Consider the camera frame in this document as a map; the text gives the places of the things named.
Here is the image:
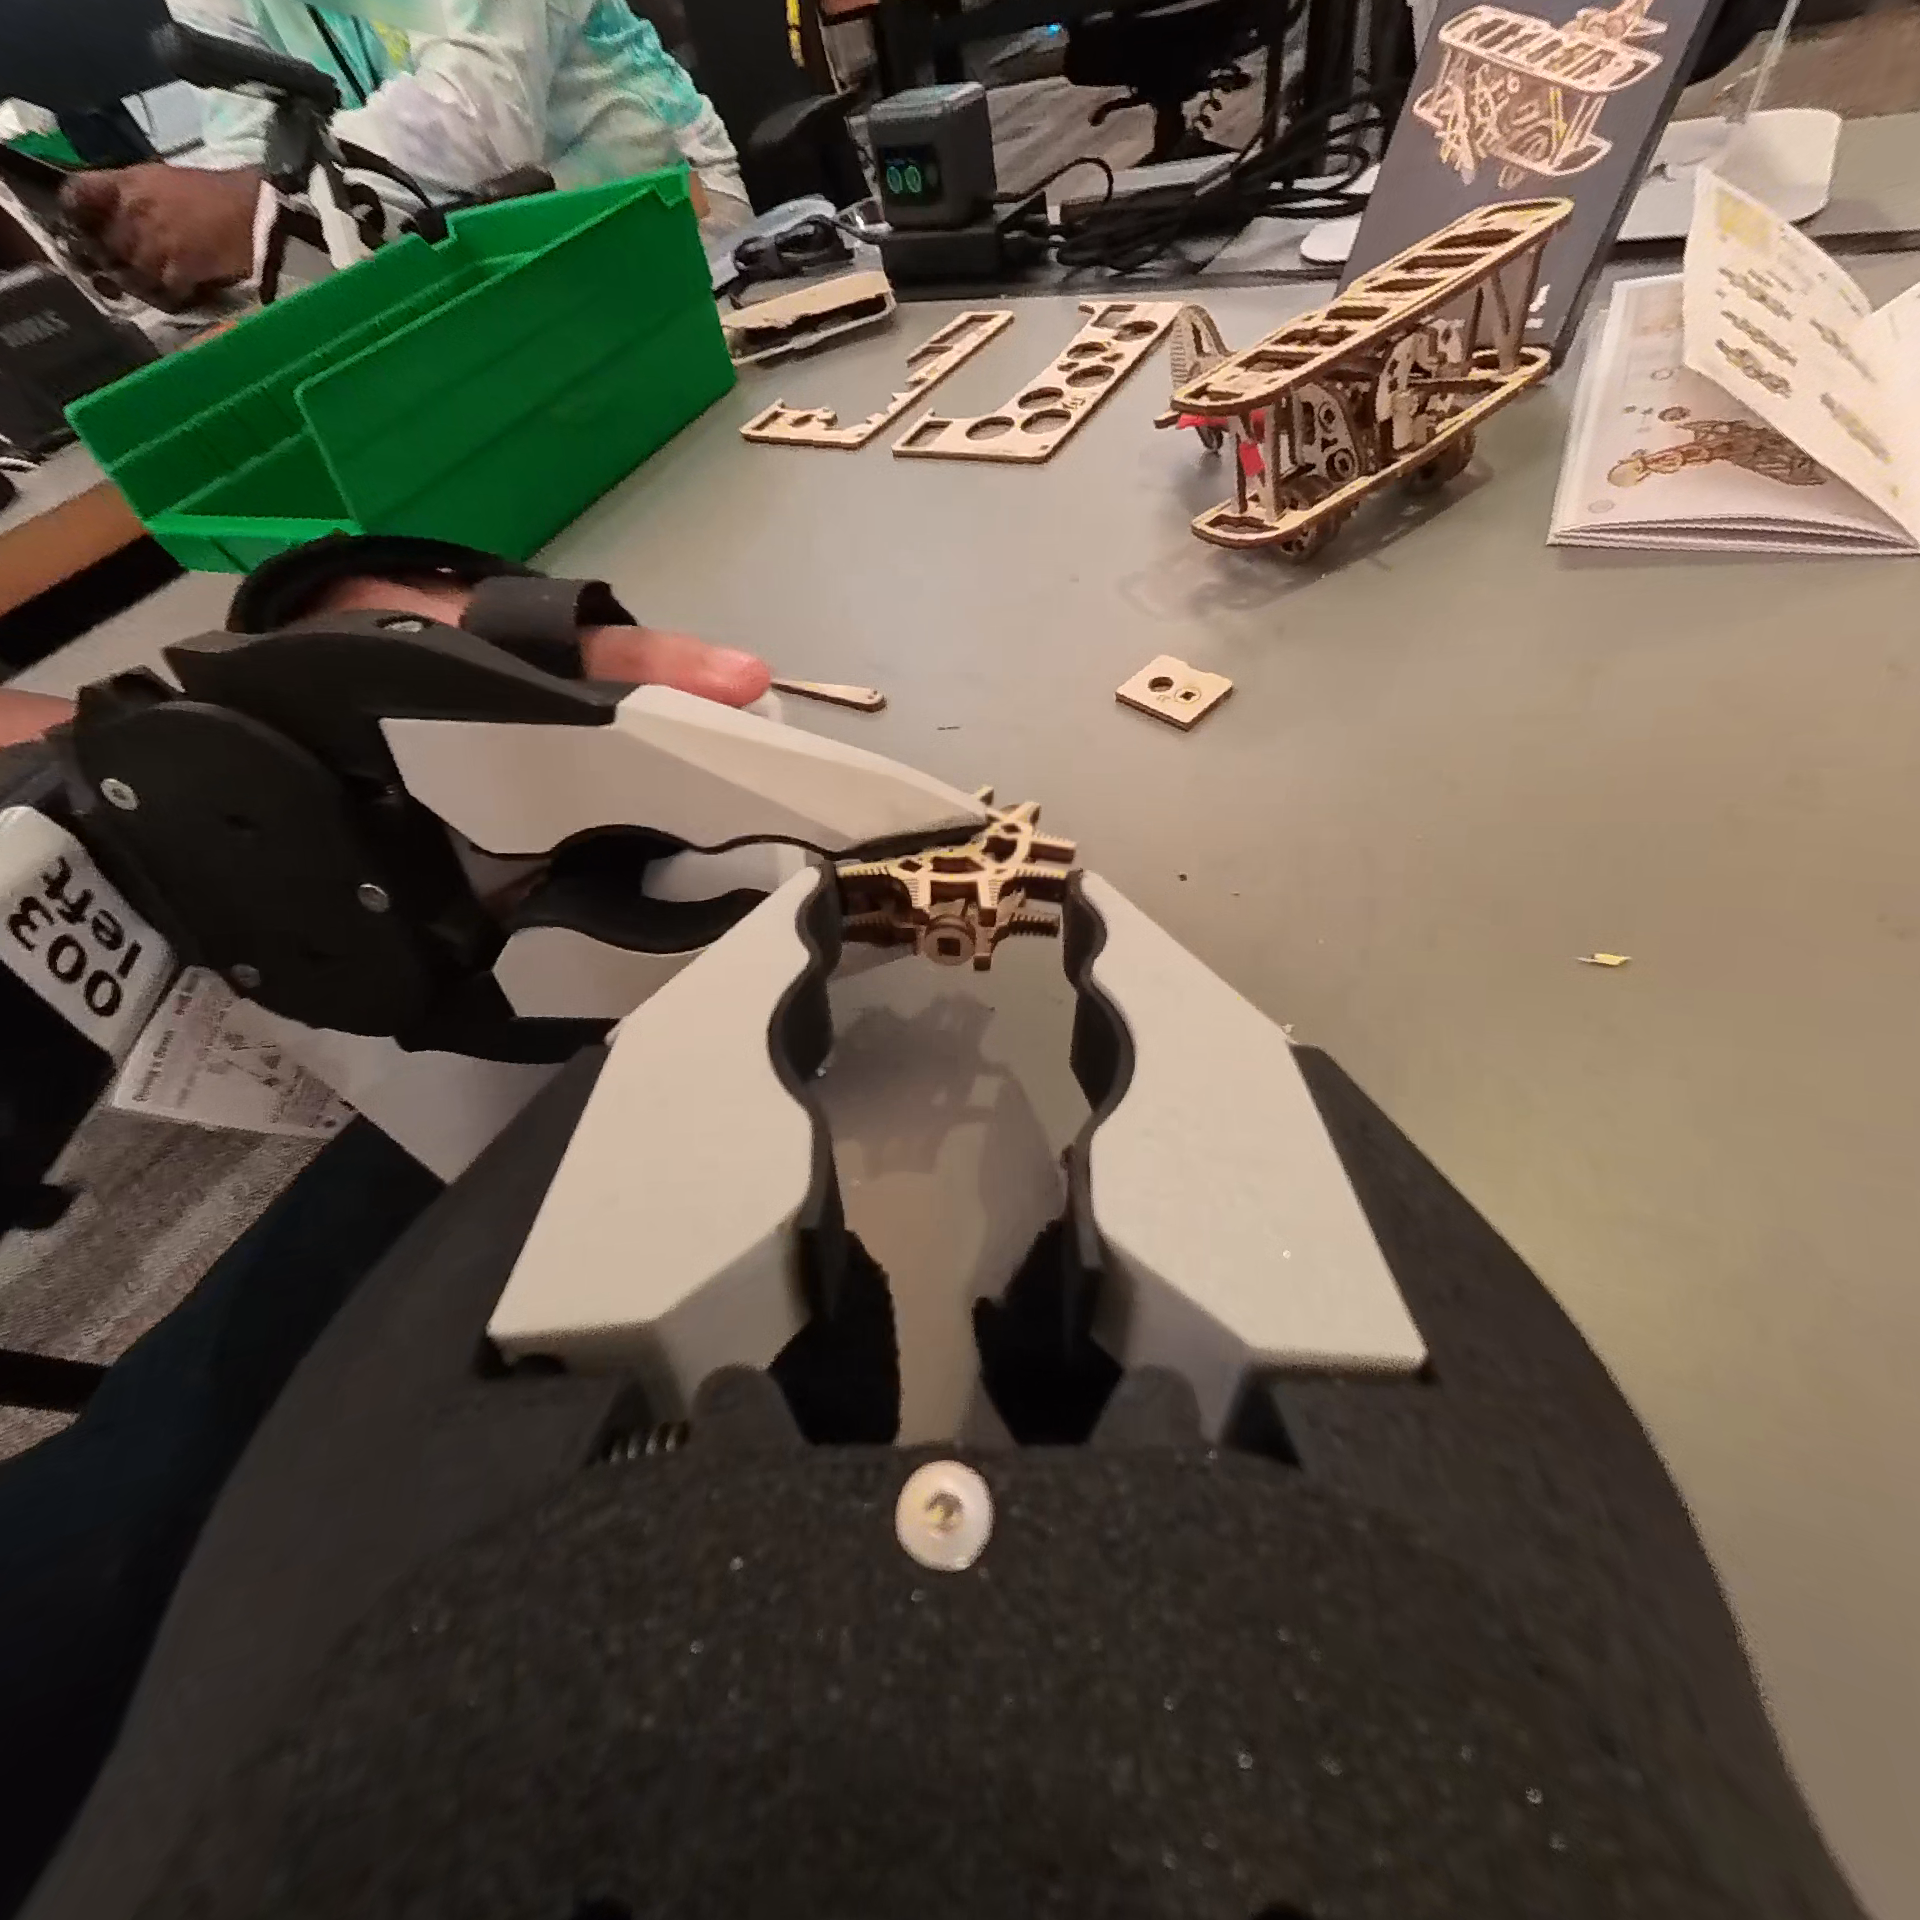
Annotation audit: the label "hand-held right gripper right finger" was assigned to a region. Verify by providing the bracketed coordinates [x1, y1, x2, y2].
[1056, 872, 1430, 1433]

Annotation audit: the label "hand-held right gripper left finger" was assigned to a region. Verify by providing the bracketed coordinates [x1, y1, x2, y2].
[486, 866, 842, 1384]

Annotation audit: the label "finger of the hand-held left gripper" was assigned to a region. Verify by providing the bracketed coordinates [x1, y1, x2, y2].
[380, 682, 995, 859]
[486, 872, 781, 1028]

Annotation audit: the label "wooden radial engine model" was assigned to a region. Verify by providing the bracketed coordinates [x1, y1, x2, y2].
[831, 792, 1080, 969]

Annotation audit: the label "white desk label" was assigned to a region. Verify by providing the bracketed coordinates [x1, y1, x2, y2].
[134, 990, 354, 1134]

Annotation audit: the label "grey desk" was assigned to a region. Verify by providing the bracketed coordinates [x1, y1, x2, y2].
[0, 112, 1920, 1920]

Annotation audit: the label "person's left hand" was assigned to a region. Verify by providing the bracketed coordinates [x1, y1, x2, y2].
[316, 576, 778, 711]

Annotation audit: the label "wooden part sheet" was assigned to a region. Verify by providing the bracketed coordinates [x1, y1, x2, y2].
[891, 299, 1186, 464]
[738, 306, 1015, 454]

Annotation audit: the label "green plastic bin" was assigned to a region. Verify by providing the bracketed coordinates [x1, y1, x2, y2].
[64, 164, 740, 578]

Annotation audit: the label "tan cardboard sheet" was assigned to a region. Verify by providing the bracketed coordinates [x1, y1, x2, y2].
[727, 270, 898, 366]

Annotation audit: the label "square wooden plate with holes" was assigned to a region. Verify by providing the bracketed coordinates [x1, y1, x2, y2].
[1112, 657, 1234, 735]

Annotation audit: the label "person's dark jeans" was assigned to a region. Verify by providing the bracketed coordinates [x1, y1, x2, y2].
[0, 1119, 452, 1907]

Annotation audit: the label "black metal bar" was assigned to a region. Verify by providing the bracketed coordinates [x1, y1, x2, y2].
[0, 1346, 109, 1415]

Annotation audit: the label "wooden biplane model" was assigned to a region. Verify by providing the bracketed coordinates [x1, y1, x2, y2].
[1154, 194, 1576, 566]

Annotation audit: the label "instruction booklet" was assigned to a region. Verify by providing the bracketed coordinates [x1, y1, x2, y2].
[1546, 164, 1920, 558]

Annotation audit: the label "black cardboard box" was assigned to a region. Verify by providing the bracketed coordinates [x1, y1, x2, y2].
[1334, 0, 1728, 369]

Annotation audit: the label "white round base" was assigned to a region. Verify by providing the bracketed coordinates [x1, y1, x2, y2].
[1620, 112, 1845, 249]

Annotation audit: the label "black cable bundle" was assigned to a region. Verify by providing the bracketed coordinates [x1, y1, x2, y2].
[990, 142, 1383, 279]

